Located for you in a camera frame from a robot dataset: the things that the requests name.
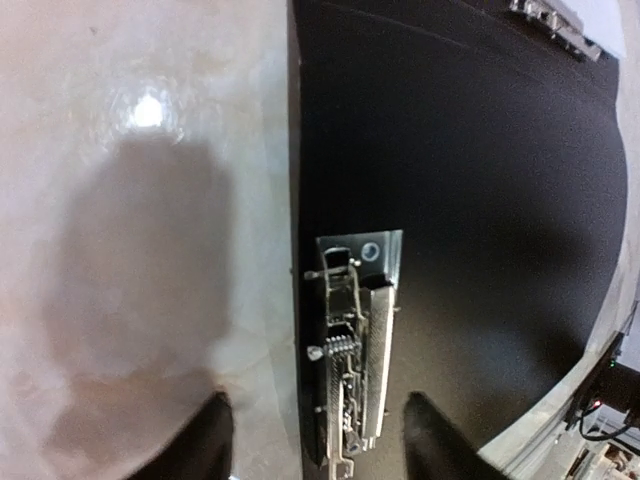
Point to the curved aluminium rail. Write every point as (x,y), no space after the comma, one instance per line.
(541,444)

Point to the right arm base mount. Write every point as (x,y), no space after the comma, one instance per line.
(610,384)

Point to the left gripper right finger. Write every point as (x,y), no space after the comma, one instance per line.
(435,449)

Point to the black file folder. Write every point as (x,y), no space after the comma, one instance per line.
(498,155)

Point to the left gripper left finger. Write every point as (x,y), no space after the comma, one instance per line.
(203,449)

